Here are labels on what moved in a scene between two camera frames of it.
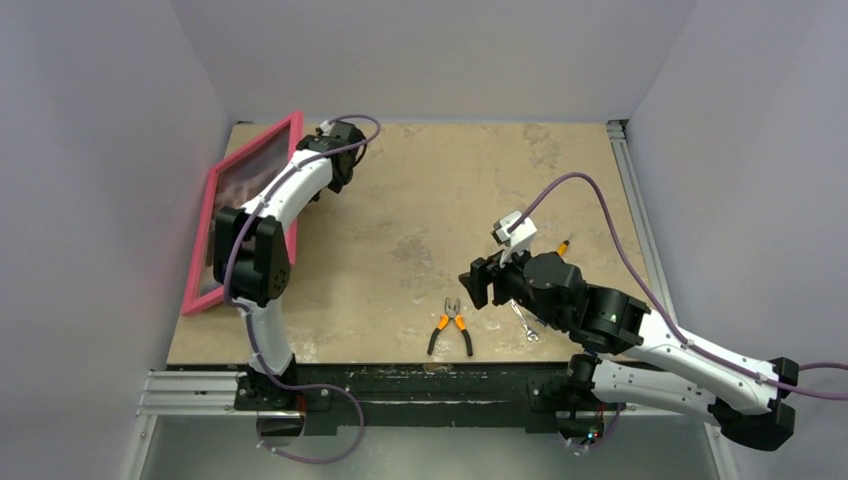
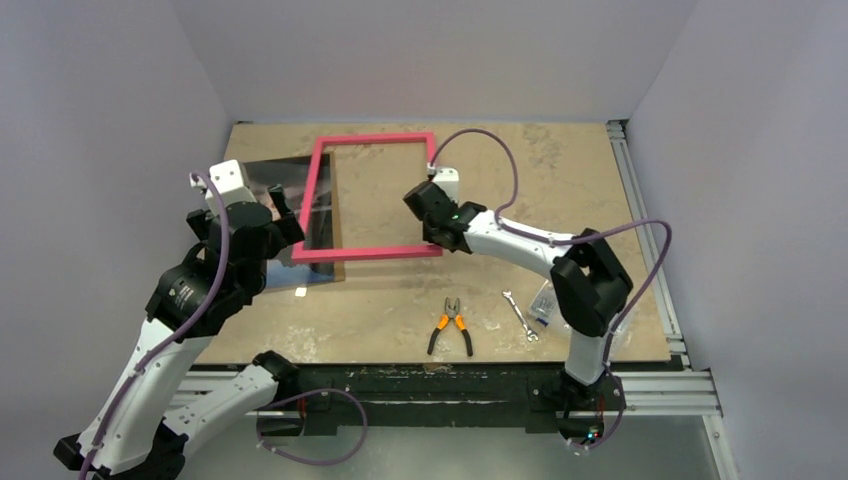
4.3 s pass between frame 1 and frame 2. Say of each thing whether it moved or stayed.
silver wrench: stayed
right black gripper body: moved
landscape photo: moved
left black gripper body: moved
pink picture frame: moved
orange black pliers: stayed
